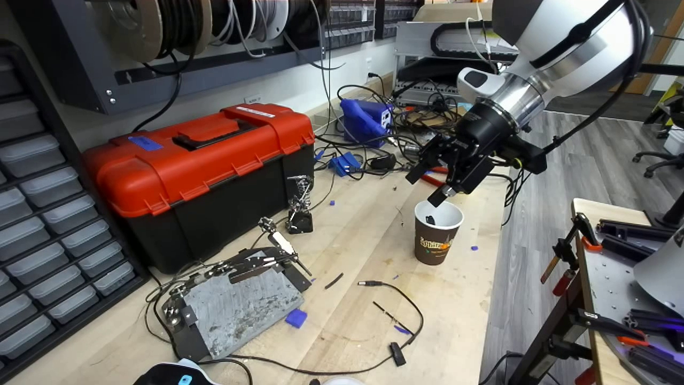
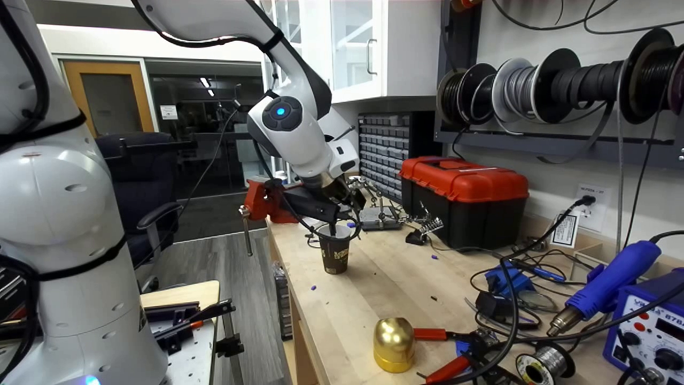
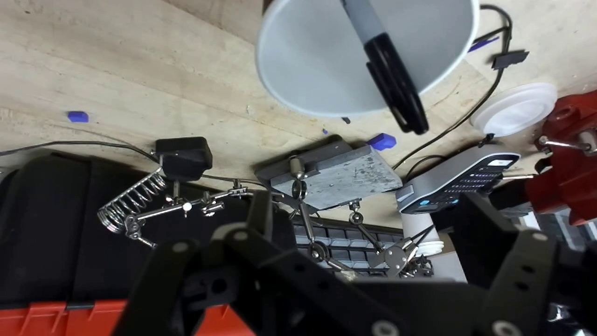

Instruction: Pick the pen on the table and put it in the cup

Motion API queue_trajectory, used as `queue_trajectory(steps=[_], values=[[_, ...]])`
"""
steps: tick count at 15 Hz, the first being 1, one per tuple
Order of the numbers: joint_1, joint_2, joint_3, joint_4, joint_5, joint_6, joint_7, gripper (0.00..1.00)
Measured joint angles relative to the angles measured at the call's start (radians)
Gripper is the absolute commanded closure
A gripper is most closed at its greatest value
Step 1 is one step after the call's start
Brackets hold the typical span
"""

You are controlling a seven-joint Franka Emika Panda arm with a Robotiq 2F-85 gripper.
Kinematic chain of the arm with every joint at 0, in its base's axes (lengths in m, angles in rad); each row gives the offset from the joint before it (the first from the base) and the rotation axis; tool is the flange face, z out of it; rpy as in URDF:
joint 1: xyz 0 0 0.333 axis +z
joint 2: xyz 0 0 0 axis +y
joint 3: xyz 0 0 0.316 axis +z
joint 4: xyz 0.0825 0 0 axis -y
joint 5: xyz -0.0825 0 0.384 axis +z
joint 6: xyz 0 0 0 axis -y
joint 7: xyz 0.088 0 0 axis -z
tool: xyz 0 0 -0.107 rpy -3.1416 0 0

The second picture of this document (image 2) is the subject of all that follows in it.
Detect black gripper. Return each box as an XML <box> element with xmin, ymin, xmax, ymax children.
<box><xmin>281</xmin><ymin>177</ymin><xmax>368</xmax><ymax>235</ymax></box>

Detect brown paper coffee cup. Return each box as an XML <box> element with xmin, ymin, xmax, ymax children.
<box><xmin>315</xmin><ymin>221</ymin><xmax>357</xmax><ymax>279</ymax></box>

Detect grey metal plate board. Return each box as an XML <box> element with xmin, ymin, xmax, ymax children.
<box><xmin>352</xmin><ymin>204</ymin><xmax>408</xmax><ymax>233</ymax></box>

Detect red bench vise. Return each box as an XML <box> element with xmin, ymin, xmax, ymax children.
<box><xmin>236</xmin><ymin>177</ymin><xmax>295</xmax><ymax>228</ymax></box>

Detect small parts drawer cabinet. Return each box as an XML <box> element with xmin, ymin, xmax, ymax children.
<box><xmin>357</xmin><ymin>111</ymin><xmax>415</xmax><ymax>204</ymax></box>

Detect helping hands magnifier stand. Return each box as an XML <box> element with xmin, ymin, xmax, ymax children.
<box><xmin>403</xmin><ymin>215</ymin><xmax>444</xmax><ymax>248</ymax></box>

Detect red black toolbox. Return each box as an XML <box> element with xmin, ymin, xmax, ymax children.
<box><xmin>397</xmin><ymin>154</ymin><xmax>532</xmax><ymax>252</ymax></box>

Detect gold metal dome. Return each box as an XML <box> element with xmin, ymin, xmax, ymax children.
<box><xmin>372</xmin><ymin>314</ymin><xmax>419</xmax><ymax>376</ymax></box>

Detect blue connector block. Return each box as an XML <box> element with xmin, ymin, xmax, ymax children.
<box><xmin>485</xmin><ymin>266</ymin><xmax>535</xmax><ymax>301</ymax></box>

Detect black orange bar clamp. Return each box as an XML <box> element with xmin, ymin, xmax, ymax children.
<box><xmin>145</xmin><ymin>297</ymin><xmax>236</xmax><ymax>356</ymax></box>

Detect dark padded office chair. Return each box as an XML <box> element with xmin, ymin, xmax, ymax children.
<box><xmin>94</xmin><ymin>130</ymin><xmax>186</xmax><ymax>273</ymax></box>

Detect perforated side table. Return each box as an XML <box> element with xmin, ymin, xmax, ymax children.
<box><xmin>137</xmin><ymin>279</ymin><xmax>223</xmax><ymax>385</ymax></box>

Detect blue soldering station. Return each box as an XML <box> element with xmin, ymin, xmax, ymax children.
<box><xmin>601</xmin><ymin>267</ymin><xmax>684</xmax><ymax>385</ymax></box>

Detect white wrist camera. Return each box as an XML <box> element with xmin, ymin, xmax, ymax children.
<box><xmin>321</xmin><ymin>127</ymin><xmax>362</xmax><ymax>177</ymax></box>

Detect white wall cabinet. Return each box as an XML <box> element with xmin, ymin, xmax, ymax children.
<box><xmin>297</xmin><ymin>0</ymin><xmax>444</xmax><ymax>108</ymax></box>

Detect red handled pliers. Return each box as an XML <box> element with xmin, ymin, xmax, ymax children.
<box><xmin>410</xmin><ymin>326</ymin><xmax>494</xmax><ymax>385</ymax></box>

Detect black cable tangle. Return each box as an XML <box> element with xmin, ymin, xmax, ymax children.
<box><xmin>465</xmin><ymin>193</ymin><xmax>606</xmax><ymax>385</ymax></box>

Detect grey wire spool rack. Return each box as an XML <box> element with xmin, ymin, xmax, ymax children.
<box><xmin>434</xmin><ymin>0</ymin><xmax>684</xmax><ymax>176</ymax></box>

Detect white wire spool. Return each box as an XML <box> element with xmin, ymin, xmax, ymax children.
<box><xmin>488</xmin><ymin>55</ymin><xmax>545</xmax><ymax>127</ymax></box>

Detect white wall power outlet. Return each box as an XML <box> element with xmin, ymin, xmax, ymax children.
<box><xmin>573</xmin><ymin>185</ymin><xmax>609</xmax><ymax>225</ymax></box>

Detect solder wire spool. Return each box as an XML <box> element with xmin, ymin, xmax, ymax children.
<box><xmin>513</xmin><ymin>343</ymin><xmax>577</xmax><ymax>385</ymax></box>

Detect large black wire spool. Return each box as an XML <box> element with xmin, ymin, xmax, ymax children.
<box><xmin>532</xmin><ymin>45</ymin><xmax>630</xmax><ymax>127</ymax></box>

